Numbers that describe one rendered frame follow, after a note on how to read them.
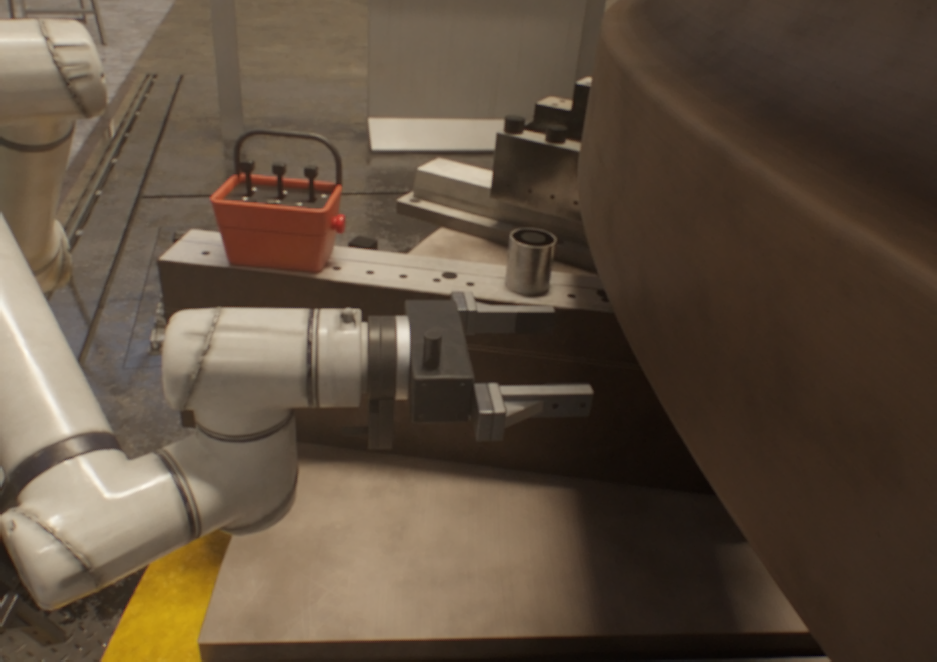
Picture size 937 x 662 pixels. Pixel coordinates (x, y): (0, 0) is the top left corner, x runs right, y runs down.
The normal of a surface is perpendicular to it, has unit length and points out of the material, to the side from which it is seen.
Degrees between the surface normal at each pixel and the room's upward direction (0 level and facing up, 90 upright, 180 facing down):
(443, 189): 72
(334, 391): 93
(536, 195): 90
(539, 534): 0
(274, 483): 90
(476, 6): 90
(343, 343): 42
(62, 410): 27
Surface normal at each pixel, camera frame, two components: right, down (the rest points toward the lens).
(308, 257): -0.06, 0.59
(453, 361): 0.08, -0.86
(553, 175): -0.47, 0.40
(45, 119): 0.42, 0.91
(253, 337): 0.14, -0.40
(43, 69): 0.66, 0.08
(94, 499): 0.38, -0.59
